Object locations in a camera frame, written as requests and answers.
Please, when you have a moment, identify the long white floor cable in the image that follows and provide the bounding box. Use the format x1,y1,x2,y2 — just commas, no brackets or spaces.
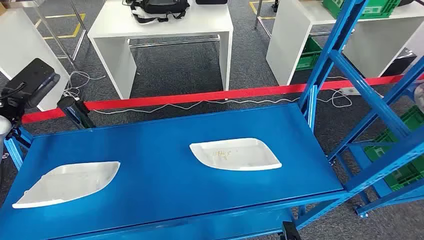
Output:
92,87,354,115

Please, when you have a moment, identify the steel table frame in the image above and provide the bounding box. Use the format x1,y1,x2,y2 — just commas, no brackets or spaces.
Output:
254,0,355,39
128,34,221,50
0,0,88,72

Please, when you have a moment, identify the black backpack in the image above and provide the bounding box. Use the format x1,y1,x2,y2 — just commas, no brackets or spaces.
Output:
125,0,191,25

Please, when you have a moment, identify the tangled white cable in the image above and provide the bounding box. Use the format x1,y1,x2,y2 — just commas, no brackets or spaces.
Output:
62,71,107,100

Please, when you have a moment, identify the blue metal shelf rack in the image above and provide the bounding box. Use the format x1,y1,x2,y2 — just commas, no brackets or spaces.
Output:
0,0,424,240
327,56,424,220

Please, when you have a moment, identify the red barrier belt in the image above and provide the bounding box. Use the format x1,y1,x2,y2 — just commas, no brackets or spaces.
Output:
21,74,424,124

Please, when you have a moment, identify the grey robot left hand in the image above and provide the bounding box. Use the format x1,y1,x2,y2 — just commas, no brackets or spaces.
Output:
25,73,62,110

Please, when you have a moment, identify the pale grey bulky item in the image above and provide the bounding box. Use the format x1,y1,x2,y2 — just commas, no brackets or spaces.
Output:
414,82,424,114

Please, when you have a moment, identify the black stanchion post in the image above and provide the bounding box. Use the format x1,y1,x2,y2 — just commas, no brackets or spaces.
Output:
56,96,96,130

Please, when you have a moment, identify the black right wrist bracket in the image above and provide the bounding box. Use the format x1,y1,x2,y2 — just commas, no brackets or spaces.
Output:
281,221,302,240

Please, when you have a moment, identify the white plastic shell part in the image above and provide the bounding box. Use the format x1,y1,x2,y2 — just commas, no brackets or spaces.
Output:
12,161,121,210

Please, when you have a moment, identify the white panel table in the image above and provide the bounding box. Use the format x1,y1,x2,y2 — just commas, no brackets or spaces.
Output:
87,0,234,100
0,6,71,113
265,0,424,87

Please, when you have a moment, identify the white shell part with writing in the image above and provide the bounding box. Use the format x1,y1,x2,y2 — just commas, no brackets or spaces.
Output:
189,137,283,172

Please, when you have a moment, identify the black left wrist bracket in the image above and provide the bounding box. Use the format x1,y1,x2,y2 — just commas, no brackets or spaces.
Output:
2,57,56,97

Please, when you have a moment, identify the white power strip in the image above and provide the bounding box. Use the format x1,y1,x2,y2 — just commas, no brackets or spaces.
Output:
343,86,363,97

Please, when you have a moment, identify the black wrist bracket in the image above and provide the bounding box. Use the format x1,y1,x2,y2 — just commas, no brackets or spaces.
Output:
281,221,302,240
2,57,56,97

